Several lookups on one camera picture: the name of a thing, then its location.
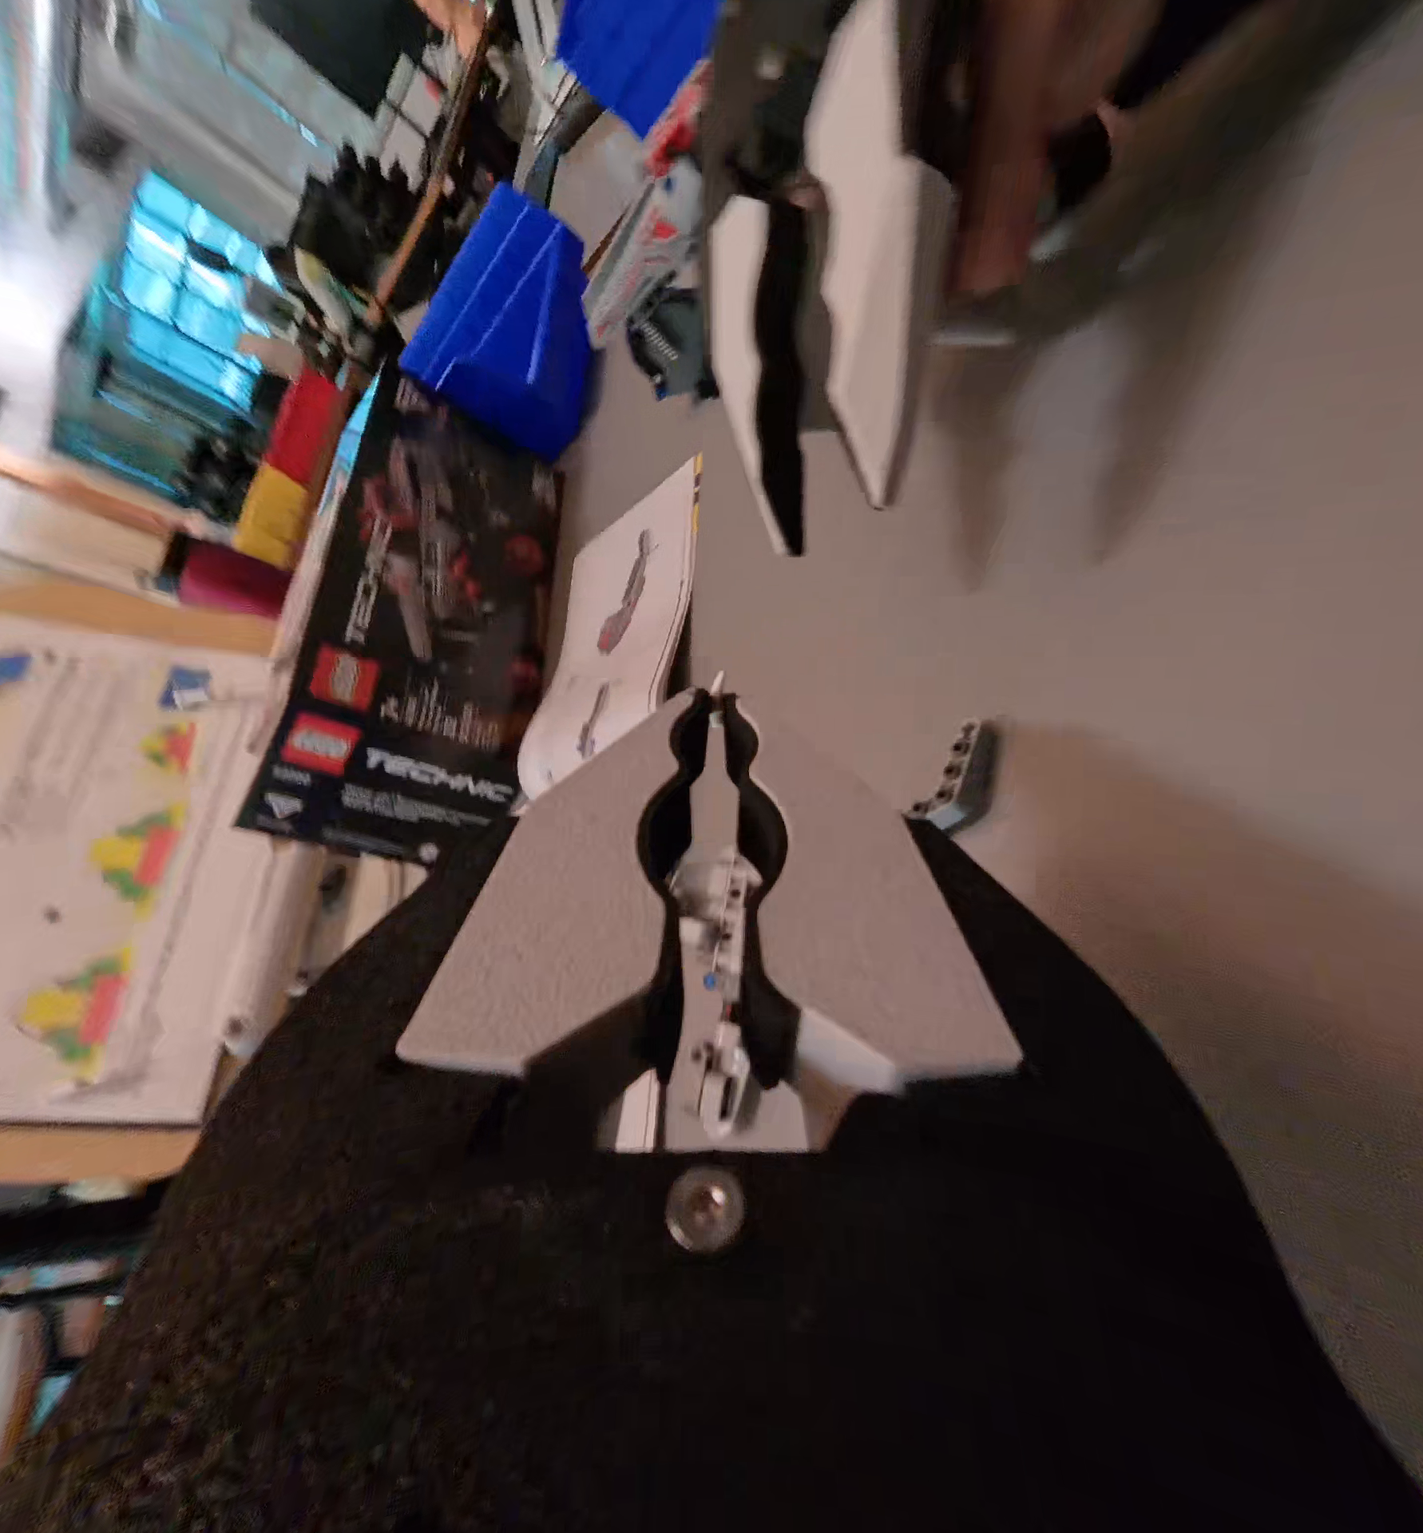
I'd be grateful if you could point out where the window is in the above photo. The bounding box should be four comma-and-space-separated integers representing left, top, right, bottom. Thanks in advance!
53, 168, 294, 505

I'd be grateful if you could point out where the red and white packet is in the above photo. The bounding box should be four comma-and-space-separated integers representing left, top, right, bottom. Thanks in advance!
580, 65, 715, 350

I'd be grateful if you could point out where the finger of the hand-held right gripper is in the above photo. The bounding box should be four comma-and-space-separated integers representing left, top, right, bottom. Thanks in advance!
707, 192, 839, 559
801, 0, 959, 511

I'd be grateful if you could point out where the grey brick assembly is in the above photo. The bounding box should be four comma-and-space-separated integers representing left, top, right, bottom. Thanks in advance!
667, 843, 764, 1140

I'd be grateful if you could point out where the grey desk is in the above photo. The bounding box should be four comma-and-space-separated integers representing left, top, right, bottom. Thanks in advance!
520, 0, 1423, 1533

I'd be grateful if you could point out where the person's right hand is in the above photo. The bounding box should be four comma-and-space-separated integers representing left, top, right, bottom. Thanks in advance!
937, 0, 1136, 297

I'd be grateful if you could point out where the red storage box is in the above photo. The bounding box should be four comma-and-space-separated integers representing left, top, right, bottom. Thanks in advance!
266, 369, 349, 487

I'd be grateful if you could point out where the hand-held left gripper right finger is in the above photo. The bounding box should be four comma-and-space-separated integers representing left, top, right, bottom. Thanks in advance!
711, 691, 1026, 1151

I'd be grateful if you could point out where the grey angled beam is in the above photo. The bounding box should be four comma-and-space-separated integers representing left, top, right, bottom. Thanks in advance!
903, 715, 1004, 837

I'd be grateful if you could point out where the maroon box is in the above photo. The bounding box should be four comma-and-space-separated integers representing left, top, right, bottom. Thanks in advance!
175, 538, 294, 618

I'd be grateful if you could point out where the blue plastic bin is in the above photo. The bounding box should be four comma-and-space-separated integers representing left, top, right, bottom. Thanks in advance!
553, 0, 724, 139
398, 179, 600, 466

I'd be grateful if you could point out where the yellow storage box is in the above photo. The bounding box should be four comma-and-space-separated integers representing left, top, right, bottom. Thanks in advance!
232, 460, 318, 570

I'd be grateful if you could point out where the white poster with brick figures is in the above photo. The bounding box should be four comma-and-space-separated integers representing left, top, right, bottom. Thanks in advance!
0, 623, 307, 1127

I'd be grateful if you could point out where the wooden table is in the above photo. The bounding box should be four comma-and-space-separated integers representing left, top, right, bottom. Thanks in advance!
0, 418, 307, 1188

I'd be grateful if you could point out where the white instruction manual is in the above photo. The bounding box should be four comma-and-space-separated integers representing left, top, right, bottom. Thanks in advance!
518, 452, 705, 802

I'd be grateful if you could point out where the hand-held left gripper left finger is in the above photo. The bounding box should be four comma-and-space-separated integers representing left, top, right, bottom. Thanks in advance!
395, 688, 707, 1154

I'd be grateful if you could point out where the black toy set box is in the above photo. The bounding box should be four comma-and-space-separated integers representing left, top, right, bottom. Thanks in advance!
232, 359, 568, 862

